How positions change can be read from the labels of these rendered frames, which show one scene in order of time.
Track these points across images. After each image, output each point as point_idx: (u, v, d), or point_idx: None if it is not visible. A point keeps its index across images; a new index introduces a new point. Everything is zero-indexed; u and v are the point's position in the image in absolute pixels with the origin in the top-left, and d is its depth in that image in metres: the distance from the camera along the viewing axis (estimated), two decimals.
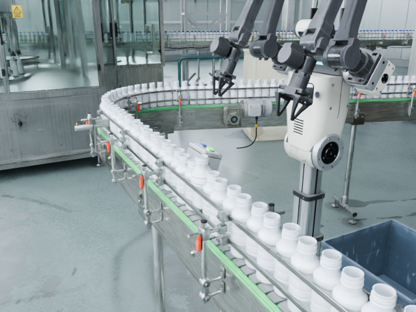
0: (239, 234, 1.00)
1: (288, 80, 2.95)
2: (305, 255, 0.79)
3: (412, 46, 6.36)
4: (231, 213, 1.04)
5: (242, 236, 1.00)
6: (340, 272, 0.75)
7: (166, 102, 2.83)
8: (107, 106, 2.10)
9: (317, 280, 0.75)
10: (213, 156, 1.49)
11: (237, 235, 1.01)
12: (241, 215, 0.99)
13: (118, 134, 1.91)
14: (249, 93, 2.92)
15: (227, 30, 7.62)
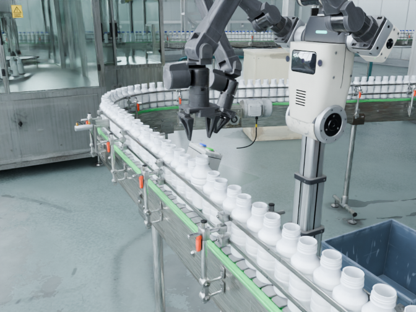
0: (239, 234, 1.00)
1: (288, 80, 2.95)
2: (305, 255, 0.79)
3: (412, 46, 6.36)
4: (231, 213, 1.04)
5: (242, 236, 1.00)
6: (340, 272, 0.75)
7: (166, 102, 2.83)
8: (107, 106, 2.10)
9: (317, 280, 0.75)
10: (213, 156, 1.49)
11: (237, 235, 1.01)
12: (241, 215, 0.99)
13: (118, 134, 1.91)
14: (249, 93, 2.92)
15: (227, 30, 7.62)
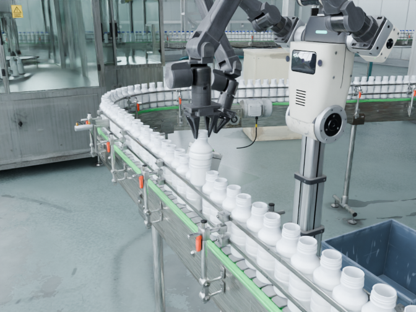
0: (239, 234, 1.00)
1: (288, 80, 2.95)
2: (305, 255, 0.79)
3: (412, 46, 6.36)
4: (231, 213, 1.04)
5: (242, 236, 1.00)
6: (340, 272, 0.75)
7: (166, 102, 2.83)
8: (107, 106, 2.10)
9: (317, 280, 0.75)
10: (213, 156, 1.49)
11: (237, 235, 1.01)
12: (241, 215, 0.99)
13: (118, 134, 1.91)
14: (249, 93, 2.92)
15: (227, 30, 7.62)
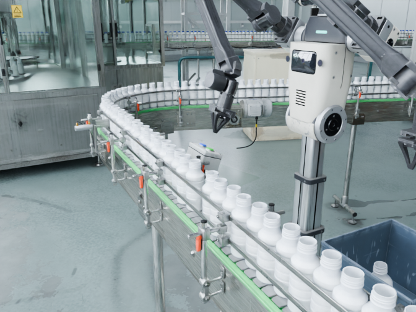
0: (239, 234, 1.00)
1: (288, 80, 2.95)
2: (305, 255, 0.79)
3: (412, 46, 6.36)
4: (231, 213, 1.04)
5: (242, 236, 1.00)
6: (340, 272, 0.75)
7: (166, 102, 2.83)
8: (107, 106, 2.10)
9: (317, 280, 0.75)
10: (213, 156, 1.49)
11: (237, 235, 1.01)
12: (241, 215, 0.99)
13: (118, 134, 1.91)
14: (249, 93, 2.92)
15: (227, 30, 7.62)
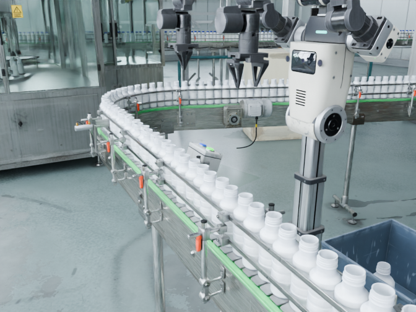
0: (226, 224, 1.05)
1: (288, 80, 2.95)
2: (285, 241, 0.84)
3: (412, 46, 6.36)
4: (220, 203, 1.10)
5: (229, 225, 1.06)
6: (317, 255, 0.80)
7: (166, 102, 2.83)
8: (107, 106, 2.10)
9: (296, 263, 0.81)
10: (213, 156, 1.49)
11: None
12: (228, 205, 1.04)
13: (118, 134, 1.91)
14: (249, 93, 2.92)
15: None
